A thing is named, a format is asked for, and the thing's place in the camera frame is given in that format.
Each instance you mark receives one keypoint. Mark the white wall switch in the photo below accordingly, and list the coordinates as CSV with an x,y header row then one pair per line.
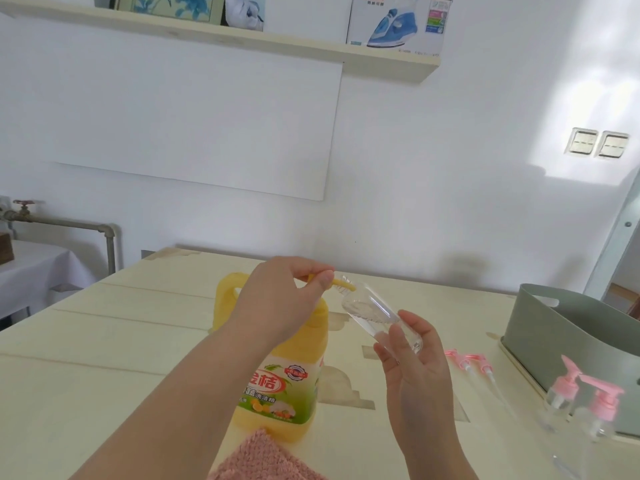
x,y
581,142
612,144

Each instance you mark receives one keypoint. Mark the person's left hand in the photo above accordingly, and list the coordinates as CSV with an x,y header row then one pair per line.
x,y
275,304

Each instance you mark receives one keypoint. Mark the white iron packaging box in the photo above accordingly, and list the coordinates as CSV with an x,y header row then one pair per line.
x,y
395,19

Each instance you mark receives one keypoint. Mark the white wall board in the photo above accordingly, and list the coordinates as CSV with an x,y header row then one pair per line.
x,y
200,119

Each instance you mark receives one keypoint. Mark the pink pump dispenser head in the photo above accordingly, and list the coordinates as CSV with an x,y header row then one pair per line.
x,y
456,357
605,402
477,362
566,384

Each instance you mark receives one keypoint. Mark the grey metal pipe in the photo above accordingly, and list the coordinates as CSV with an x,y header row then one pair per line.
x,y
75,223

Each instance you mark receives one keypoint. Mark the white tablecloth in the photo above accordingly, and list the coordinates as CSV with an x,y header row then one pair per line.
x,y
40,274

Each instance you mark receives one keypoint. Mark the brown wooden box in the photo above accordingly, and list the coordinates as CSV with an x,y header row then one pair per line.
x,y
6,247

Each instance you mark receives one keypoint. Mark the person's right hand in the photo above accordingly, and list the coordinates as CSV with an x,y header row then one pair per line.
x,y
422,394

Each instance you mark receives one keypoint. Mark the pink textured cloth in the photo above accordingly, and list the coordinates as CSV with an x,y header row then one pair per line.
x,y
260,459

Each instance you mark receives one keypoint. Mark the white door frame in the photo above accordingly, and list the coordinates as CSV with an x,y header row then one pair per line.
x,y
612,244

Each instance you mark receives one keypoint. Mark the yellow detergent jug with pump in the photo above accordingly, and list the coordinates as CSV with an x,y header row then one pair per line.
x,y
310,334

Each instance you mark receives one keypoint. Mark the white rounded shelf item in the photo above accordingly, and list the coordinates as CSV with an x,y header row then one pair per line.
x,y
242,9

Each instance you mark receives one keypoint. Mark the grey-green plastic basket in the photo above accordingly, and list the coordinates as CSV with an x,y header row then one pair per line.
x,y
565,344

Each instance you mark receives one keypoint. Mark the person's left forearm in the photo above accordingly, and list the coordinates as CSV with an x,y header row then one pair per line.
x,y
170,419

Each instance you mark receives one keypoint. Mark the red pipe valve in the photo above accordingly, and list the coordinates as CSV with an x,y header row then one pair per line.
x,y
22,205

